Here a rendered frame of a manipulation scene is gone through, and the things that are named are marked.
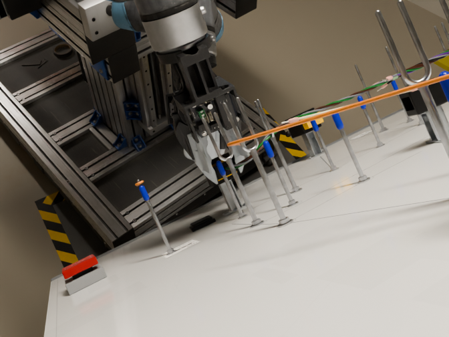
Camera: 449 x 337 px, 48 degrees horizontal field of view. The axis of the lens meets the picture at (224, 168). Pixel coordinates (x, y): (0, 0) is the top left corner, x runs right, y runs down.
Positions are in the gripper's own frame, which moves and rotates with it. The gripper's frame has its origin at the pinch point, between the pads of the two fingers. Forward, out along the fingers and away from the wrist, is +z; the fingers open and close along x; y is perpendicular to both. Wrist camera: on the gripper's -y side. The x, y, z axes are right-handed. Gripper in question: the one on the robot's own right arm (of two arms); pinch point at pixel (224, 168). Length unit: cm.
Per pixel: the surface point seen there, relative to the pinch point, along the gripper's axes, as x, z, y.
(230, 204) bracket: -0.5, 7.9, -2.9
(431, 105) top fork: 7.8, -18.0, 39.2
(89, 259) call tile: -23.1, 3.2, 2.0
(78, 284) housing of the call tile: -25.8, 5.0, 3.7
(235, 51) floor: 65, 41, -201
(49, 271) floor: -58, 67, -113
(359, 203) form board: 5.4, -6.3, 30.1
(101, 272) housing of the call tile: -22.4, 5.2, 3.1
